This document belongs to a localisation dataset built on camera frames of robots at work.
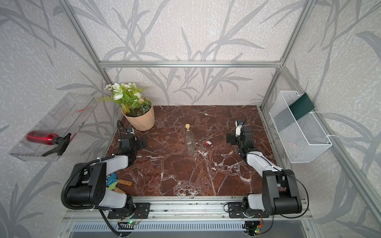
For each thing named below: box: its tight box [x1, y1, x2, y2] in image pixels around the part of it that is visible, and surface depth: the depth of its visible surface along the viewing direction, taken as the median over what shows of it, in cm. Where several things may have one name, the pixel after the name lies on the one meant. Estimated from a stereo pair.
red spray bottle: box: [26, 130, 72, 157], surface depth 56 cm
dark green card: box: [288, 92, 316, 121], surface depth 72 cm
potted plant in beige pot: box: [96, 82, 156, 131], surface depth 94 cm
